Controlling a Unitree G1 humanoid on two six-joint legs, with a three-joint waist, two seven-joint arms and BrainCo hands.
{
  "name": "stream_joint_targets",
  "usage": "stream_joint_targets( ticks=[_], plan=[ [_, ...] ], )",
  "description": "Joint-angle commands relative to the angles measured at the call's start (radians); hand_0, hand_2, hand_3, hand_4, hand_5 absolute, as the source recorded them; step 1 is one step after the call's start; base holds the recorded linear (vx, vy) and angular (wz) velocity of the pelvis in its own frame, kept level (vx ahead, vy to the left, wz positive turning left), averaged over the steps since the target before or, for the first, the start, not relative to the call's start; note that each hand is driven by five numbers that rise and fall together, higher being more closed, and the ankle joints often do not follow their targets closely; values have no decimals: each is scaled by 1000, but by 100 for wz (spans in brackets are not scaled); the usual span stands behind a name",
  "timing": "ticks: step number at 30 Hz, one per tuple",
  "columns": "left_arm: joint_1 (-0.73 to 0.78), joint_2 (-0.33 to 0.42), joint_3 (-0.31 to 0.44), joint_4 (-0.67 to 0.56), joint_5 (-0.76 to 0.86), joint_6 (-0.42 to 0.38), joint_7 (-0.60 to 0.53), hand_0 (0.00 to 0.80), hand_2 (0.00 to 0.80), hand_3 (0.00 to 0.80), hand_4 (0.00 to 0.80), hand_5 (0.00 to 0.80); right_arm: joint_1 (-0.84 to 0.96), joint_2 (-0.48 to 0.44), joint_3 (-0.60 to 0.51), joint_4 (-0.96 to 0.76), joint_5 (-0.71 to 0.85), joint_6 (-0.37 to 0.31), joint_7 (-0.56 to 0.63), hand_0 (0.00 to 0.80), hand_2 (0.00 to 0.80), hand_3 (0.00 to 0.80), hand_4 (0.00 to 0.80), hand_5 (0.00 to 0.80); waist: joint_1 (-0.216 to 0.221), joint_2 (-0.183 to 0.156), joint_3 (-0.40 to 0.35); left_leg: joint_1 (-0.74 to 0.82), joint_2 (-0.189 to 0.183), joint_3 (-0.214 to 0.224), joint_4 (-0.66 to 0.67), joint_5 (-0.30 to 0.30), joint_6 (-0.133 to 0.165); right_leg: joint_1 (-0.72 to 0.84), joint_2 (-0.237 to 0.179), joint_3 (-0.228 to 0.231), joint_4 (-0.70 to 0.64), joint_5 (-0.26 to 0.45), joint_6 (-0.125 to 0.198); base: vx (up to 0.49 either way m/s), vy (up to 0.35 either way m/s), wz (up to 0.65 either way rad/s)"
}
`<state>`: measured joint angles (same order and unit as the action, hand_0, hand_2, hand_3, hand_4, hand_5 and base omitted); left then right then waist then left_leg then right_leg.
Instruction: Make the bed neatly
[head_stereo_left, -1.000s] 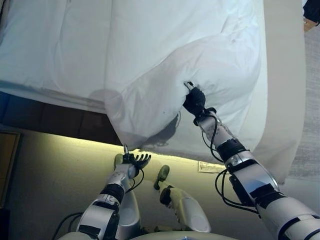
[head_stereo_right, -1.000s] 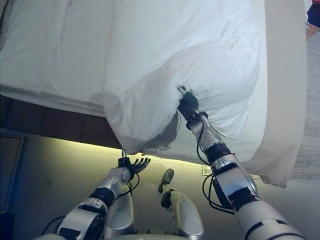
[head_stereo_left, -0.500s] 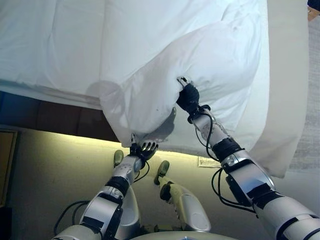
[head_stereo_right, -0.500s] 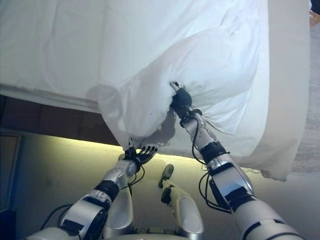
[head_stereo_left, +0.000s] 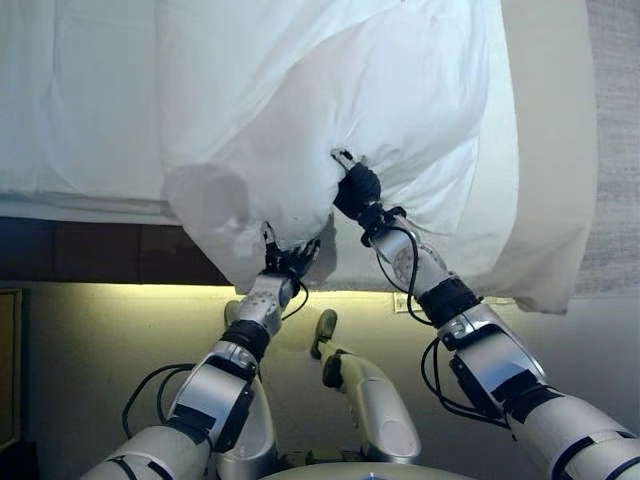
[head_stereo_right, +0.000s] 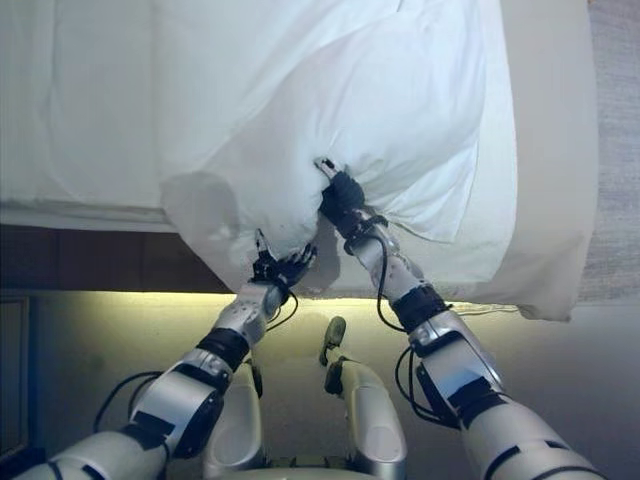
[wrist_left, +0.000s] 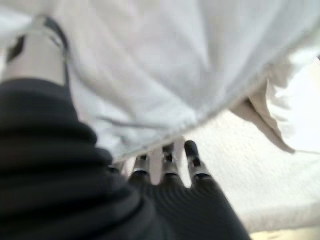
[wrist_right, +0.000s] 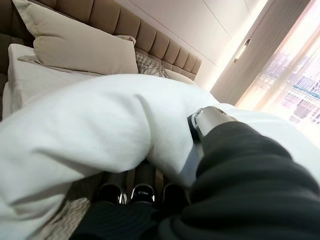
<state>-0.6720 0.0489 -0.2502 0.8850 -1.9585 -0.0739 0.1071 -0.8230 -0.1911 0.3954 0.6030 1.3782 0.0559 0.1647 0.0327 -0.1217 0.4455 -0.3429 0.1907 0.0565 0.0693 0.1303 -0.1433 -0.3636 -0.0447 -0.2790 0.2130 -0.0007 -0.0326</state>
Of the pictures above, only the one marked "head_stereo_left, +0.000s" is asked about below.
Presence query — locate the dark wooden nightstand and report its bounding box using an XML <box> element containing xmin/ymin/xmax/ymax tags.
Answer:
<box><xmin>0</xmin><ymin>287</ymin><xmax>24</xmax><ymax>480</ymax></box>

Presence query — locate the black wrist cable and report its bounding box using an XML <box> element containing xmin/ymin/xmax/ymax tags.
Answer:
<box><xmin>359</xmin><ymin>207</ymin><xmax>517</xmax><ymax>442</ymax></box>
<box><xmin>122</xmin><ymin>282</ymin><xmax>309</xmax><ymax>442</ymax></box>

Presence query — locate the olive robot left foot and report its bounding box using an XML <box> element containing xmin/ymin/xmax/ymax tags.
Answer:
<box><xmin>223</xmin><ymin>299</ymin><xmax>247</xmax><ymax>327</ymax></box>

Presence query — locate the beige bed blanket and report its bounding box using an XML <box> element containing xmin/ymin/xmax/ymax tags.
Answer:
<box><xmin>492</xmin><ymin>0</ymin><xmax>599</xmax><ymax>317</ymax></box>

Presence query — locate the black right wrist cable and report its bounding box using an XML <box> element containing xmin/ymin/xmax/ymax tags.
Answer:
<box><xmin>359</xmin><ymin>207</ymin><xmax>517</xmax><ymax>442</ymax></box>

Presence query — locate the silver robot right leg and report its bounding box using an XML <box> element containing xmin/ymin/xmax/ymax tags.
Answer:
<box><xmin>322</xmin><ymin>347</ymin><xmax>422</xmax><ymax>467</ymax></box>

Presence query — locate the silver robot leg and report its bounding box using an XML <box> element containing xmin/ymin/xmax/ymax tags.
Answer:
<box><xmin>212</xmin><ymin>372</ymin><xmax>282</xmax><ymax>472</ymax></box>
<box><xmin>322</xmin><ymin>347</ymin><xmax>422</xmax><ymax>467</ymax></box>

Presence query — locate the olive robot right foot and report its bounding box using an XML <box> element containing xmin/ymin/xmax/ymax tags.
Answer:
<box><xmin>309</xmin><ymin>308</ymin><xmax>339</xmax><ymax>362</ymax></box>

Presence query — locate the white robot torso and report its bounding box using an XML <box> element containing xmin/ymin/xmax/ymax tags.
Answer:
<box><xmin>267</xmin><ymin>457</ymin><xmax>454</xmax><ymax>480</ymax></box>

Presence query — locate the light grey floor rug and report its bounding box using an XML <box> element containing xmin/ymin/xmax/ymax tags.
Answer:
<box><xmin>392</xmin><ymin>0</ymin><xmax>640</xmax><ymax>314</ymax></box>

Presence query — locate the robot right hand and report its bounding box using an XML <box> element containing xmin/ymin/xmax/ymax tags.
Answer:
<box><xmin>329</xmin><ymin>146</ymin><xmax>384</xmax><ymax>222</ymax></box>

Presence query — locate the silver robot left leg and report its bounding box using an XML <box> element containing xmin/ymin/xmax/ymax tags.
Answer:
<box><xmin>212</xmin><ymin>372</ymin><xmax>282</xmax><ymax>472</ymax></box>

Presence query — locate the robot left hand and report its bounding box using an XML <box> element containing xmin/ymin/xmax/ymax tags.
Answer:
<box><xmin>259</xmin><ymin>222</ymin><xmax>322</xmax><ymax>281</ymax></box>

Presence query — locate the olive robot foot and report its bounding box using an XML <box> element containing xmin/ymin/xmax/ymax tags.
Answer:
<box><xmin>223</xmin><ymin>299</ymin><xmax>247</xmax><ymax>327</ymax></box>
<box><xmin>309</xmin><ymin>308</ymin><xmax>339</xmax><ymax>362</ymax></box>

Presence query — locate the white duvet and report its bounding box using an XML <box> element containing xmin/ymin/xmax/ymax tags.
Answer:
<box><xmin>158</xmin><ymin>0</ymin><xmax>522</xmax><ymax>297</ymax></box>

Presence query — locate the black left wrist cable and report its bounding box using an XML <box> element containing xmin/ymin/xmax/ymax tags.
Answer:
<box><xmin>122</xmin><ymin>282</ymin><xmax>309</xmax><ymax>442</ymax></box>

